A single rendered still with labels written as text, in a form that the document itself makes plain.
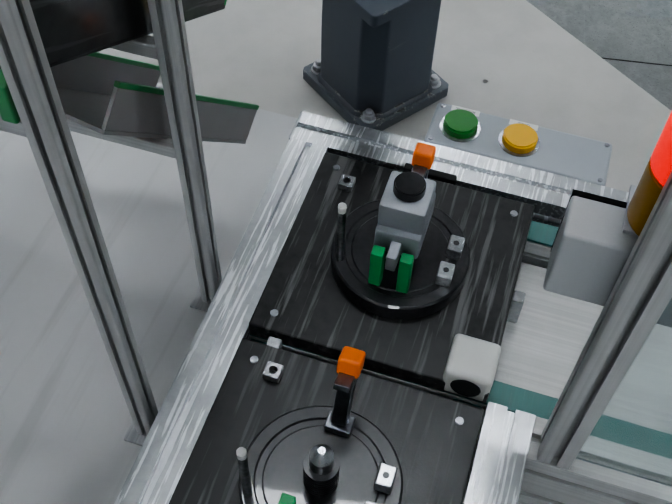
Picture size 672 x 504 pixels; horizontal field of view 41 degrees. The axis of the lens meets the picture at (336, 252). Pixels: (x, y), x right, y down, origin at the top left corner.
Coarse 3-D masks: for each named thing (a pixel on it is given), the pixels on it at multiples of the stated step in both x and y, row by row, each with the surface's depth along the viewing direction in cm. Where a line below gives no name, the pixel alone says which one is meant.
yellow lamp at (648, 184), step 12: (648, 168) 55; (648, 180) 55; (636, 192) 57; (648, 192) 55; (660, 192) 54; (636, 204) 57; (648, 204) 56; (636, 216) 57; (648, 216) 56; (636, 228) 58
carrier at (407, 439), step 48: (240, 384) 83; (288, 384) 84; (384, 384) 84; (240, 432) 81; (288, 432) 79; (336, 432) 78; (384, 432) 81; (432, 432) 81; (192, 480) 78; (240, 480) 76; (288, 480) 76; (336, 480) 74; (384, 480) 75; (432, 480) 78
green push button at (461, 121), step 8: (448, 112) 105; (456, 112) 105; (464, 112) 105; (448, 120) 104; (456, 120) 104; (464, 120) 104; (472, 120) 104; (448, 128) 103; (456, 128) 103; (464, 128) 103; (472, 128) 103; (456, 136) 103; (464, 136) 103
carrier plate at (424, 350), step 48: (336, 192) 97; (480, 192) 98; (288, 240) 93; (480, 240) 94; (288, 288) 90; (336, 288) 90; (480, 288) 90; (288, 336) 87; (336, 336) 87; (384, 336) 87; (432, 336) 87; (480, 336) 87; (432, 384) 85
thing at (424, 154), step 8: (424, 144) 88; (416, 152) 87; (424, 152) 87; (432, 152) 87; (416, 160) 87; (424, 160) 87; (432, 160) 87; (416, 168) 87; (424, 168) 87; (424, 176) 87
